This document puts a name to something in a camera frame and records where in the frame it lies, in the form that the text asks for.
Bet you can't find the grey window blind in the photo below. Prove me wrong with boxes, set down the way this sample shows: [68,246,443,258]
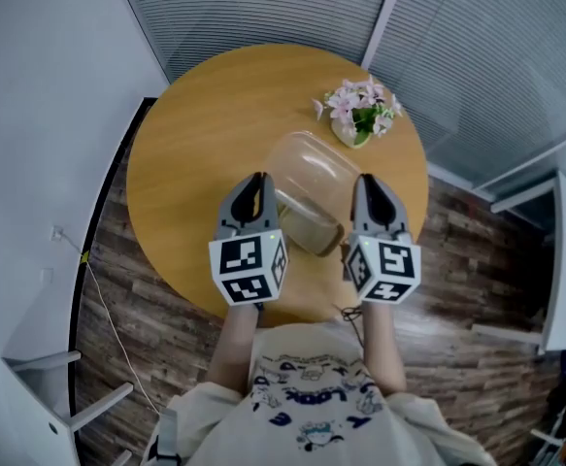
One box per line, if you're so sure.
[112,0,396,85]
[366,0,566,191]

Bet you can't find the grey shoulder strap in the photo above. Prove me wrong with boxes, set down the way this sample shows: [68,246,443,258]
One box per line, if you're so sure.
[148,407,183,466]

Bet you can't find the thin black cable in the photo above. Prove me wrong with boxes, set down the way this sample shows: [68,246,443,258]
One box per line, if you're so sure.
[339,302,367,350]

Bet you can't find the pink flowers in pale vase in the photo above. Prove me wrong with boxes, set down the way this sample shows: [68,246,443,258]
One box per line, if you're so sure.
[311,75,405,151]

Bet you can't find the person's right forearm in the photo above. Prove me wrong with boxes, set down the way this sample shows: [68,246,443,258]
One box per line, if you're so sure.
[358,300,409,393]

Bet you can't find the cream printed shirt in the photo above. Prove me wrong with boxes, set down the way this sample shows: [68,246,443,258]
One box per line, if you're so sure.
[164,319,498,466]

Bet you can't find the clear plastic container with lid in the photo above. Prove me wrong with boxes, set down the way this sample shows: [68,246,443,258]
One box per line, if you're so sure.
[261,130,362,257]

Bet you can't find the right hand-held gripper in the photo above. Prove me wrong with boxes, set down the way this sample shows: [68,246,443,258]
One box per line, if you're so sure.
[344,173,422,306]

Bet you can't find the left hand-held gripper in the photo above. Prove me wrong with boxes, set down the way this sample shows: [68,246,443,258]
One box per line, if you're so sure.
[208,172,290,307]

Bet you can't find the person's left forearm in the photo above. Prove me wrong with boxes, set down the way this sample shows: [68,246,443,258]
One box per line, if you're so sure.
[206,302,265,398]

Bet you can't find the thin white cable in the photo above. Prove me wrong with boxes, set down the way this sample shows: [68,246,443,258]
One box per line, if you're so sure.
[60,233,163,416]

